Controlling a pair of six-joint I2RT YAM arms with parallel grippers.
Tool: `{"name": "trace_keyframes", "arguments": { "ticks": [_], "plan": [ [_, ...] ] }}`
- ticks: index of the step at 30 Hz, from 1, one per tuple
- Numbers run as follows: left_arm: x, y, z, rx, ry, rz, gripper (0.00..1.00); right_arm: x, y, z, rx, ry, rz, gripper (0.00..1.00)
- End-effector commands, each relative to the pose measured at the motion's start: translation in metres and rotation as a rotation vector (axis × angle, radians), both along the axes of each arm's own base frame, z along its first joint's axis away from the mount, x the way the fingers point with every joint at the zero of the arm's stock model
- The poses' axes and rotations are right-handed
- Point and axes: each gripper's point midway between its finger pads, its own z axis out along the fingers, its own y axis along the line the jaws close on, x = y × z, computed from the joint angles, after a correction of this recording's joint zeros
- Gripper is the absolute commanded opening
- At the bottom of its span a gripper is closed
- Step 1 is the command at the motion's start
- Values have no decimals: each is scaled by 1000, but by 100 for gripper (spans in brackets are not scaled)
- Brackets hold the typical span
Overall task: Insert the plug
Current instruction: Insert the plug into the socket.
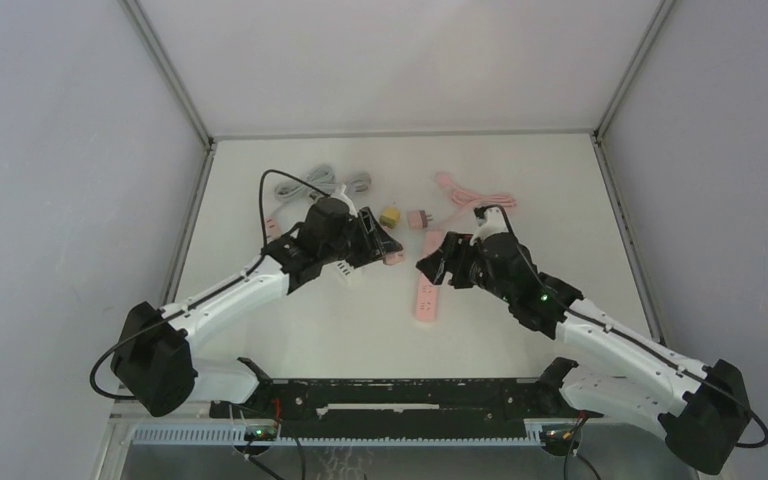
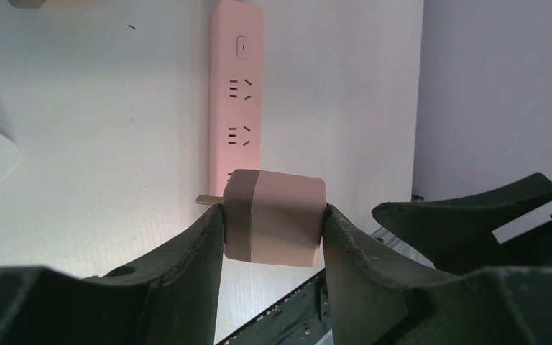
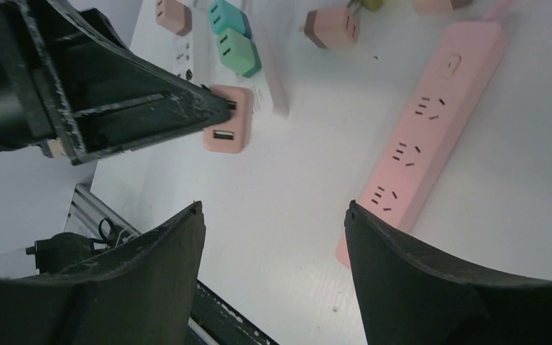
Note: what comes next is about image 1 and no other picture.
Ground pink charger plug far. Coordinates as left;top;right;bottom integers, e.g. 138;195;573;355
406;209;433;230

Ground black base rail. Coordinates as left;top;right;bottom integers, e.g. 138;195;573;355
209;378;579;441

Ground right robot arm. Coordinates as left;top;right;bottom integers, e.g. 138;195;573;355
416;232;758;475

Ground pink charger plug with prongs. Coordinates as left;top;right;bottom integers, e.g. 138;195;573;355
383;251;405;266

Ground pink power strip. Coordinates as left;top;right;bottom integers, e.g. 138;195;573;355
414;230;444;324

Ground yellow charger plug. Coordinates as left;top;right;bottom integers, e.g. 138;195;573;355
378;206;401;229

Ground pink USB charger plug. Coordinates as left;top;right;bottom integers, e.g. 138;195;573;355
264;217;282;241

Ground grey power strip cable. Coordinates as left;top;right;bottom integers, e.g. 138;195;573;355
267;165;336;223

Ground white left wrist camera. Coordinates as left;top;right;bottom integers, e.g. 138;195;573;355
330;184;357;216

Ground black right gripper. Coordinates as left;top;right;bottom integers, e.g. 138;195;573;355
415;232;514;305

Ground black left camera cable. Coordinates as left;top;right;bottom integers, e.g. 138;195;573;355
258;169;332;250

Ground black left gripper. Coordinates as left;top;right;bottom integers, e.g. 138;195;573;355
320;208;401;269

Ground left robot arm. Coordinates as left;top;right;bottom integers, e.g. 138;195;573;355
90;196;403;417

